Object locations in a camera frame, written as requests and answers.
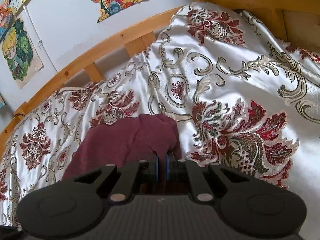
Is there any wooden bed frame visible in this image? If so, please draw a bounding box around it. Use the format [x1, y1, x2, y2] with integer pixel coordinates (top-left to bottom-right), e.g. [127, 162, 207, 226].
[1, 0, 319, 153]

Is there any green cartoon girl poster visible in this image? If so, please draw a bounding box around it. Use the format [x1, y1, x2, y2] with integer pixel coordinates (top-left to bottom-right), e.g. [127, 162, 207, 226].
[2, 18, 43, 89]

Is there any white floral satin bedspread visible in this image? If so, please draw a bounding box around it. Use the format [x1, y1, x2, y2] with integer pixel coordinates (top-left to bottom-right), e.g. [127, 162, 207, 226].
[1, 3, 319, 239]

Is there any maroon small cloth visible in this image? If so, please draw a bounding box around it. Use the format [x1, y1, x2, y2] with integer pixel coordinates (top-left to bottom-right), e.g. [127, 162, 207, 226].
[62, 114, 182, 180]

